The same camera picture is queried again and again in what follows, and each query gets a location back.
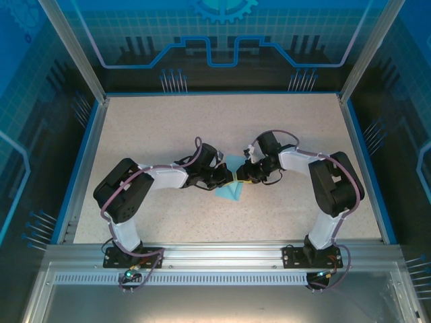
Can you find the light blue paper sheet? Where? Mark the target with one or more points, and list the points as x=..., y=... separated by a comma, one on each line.
x=230, y=193

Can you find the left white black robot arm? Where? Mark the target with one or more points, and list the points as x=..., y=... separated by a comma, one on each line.
x=168, y=178

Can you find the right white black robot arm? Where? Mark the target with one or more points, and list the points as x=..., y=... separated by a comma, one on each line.
x=323, y=228

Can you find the grey sheet metal panel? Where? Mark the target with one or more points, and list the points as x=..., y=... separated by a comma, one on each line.
x=215, y=306

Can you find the small circuit board green LED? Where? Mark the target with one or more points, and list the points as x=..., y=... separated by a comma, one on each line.
x=323, y=275
x=129, y=275

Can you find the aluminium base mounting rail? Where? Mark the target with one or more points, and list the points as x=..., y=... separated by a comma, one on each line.
x=222, y=255

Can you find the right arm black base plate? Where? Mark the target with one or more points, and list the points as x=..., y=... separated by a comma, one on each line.
x=291, y=257

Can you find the blue aluminium side rail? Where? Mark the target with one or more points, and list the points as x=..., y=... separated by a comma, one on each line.
x=367, y=168
x=86, y=168

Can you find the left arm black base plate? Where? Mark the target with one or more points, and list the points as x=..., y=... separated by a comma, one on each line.
x=112, y=257

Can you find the aluminium frame post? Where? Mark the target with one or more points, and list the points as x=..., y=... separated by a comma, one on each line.
x=368, y=50
x=76, y=50

